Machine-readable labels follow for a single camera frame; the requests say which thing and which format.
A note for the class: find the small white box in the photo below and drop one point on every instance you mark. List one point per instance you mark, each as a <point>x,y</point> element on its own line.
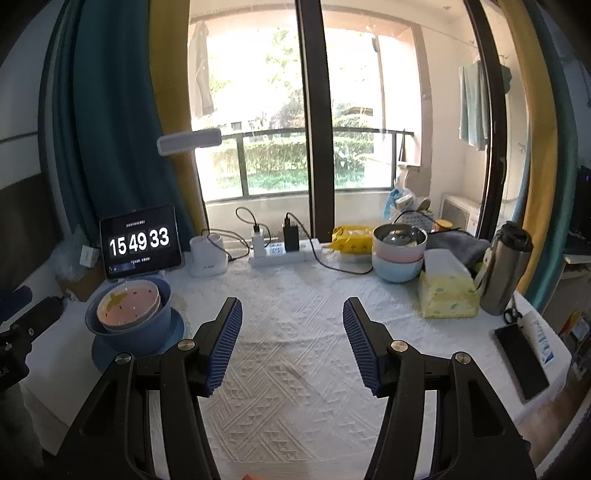
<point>90,255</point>

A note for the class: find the black scissors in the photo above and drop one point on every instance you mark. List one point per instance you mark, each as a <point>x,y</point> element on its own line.
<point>511,316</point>

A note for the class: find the light blue bowl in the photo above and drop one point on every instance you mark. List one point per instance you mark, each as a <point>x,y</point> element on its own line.
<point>397,270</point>

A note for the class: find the steel thermos bottle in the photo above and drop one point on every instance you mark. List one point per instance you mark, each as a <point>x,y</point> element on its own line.
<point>503,277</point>

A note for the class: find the grey cloth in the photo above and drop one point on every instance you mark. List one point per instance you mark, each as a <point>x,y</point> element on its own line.
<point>461,244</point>

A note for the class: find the black smartphone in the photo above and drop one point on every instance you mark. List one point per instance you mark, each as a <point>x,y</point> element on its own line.
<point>521,360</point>

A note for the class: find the black tablet with clock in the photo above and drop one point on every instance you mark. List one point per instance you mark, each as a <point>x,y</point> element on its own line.
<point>138,242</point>

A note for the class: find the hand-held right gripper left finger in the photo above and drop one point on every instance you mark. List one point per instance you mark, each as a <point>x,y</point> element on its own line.
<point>226,341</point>

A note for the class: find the hanging dark green garment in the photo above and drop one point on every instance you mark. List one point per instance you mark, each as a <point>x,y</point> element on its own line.
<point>501,78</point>

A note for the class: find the white charger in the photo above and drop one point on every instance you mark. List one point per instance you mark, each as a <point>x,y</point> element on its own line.
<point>258,242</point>

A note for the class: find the black charger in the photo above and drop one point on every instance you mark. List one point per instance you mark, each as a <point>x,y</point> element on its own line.
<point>291,237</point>

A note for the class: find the blue plate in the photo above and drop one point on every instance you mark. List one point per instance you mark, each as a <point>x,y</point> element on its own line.
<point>175,327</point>

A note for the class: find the cardboard box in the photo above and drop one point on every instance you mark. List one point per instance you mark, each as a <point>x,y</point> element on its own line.
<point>81,284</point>

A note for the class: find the yellow tissue box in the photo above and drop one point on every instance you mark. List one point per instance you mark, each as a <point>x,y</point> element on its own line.
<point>448,295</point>

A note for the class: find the teal curtain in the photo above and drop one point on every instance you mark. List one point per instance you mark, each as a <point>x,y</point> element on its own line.
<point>106,115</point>
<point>568,161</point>

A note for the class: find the white power strip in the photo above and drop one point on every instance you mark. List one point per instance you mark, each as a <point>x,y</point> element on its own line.
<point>277,257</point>

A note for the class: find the white basket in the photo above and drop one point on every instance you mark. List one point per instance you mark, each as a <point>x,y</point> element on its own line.
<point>415,219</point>

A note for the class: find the clear plastic bag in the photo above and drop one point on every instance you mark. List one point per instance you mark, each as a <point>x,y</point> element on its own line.
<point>67,258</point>

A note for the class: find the hanging light blue towel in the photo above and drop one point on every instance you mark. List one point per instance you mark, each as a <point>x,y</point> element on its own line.
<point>473,106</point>

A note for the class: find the white desk lamp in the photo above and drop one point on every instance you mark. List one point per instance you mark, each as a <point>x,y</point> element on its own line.
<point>207,258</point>

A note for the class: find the yellow wipes pack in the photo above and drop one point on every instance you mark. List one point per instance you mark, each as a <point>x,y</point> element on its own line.
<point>353,240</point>

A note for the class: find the pink strawberry bowl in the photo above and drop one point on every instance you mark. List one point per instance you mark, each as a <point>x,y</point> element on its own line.
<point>124,302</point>

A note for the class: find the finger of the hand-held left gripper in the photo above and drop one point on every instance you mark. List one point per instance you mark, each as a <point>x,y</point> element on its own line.
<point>16,295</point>

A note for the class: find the balcony railing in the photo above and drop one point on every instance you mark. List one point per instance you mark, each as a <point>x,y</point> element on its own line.
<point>277,134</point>

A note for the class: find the blue plastic bag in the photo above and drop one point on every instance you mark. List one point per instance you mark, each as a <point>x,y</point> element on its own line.
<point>395,203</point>

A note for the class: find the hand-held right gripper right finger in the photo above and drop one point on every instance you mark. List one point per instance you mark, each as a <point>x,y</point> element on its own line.
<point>360,346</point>

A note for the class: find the dark screen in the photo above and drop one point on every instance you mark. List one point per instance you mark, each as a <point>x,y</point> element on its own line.
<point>579,207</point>

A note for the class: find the dark blue bowl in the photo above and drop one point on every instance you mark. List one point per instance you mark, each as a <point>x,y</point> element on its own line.
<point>138,339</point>

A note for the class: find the white tube package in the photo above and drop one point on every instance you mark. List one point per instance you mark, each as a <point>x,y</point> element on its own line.
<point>542,341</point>

